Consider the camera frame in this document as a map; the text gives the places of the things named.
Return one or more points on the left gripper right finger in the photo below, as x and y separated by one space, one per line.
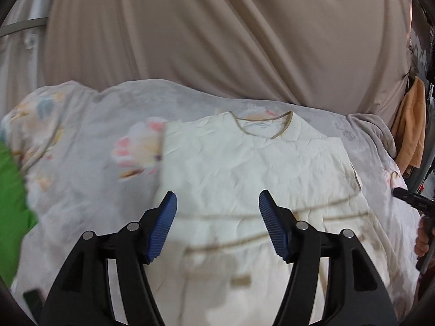
355 292

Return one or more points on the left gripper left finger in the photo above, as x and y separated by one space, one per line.
80 294

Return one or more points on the person's right hand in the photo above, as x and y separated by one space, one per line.
422 245

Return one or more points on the grey metal rail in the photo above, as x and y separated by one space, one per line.
22 25

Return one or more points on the beige draped sheet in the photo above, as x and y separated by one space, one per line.
345 56

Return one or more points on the orange hanging garment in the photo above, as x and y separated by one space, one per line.
408 128

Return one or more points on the grey floral fleece blanket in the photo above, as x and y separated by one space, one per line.
74 180

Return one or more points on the dark hanging clothes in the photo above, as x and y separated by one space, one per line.
422 46

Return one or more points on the green cloth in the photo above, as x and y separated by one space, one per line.
16 218

